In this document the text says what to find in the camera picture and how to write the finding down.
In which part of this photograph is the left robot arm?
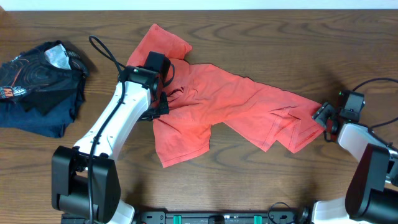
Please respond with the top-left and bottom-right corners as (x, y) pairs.
(52, 52), (174, 223)

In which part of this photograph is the navy blue folded garment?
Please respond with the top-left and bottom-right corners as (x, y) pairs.
(1, 91), (85, 138)

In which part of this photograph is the black graphic t-shirt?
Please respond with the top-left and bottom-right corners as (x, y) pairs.
(1, 40), (90, 115)

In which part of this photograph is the small black cable loop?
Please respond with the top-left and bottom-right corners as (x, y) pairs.
(266, 202), (296, 224)

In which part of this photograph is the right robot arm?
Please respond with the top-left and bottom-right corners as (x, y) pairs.
(311, 90), (397, 223)

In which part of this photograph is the red t-shirt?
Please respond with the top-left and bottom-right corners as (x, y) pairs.
(128, 24), (323, 167)

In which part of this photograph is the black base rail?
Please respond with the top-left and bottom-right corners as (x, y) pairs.
(60, 210), (312, 224)

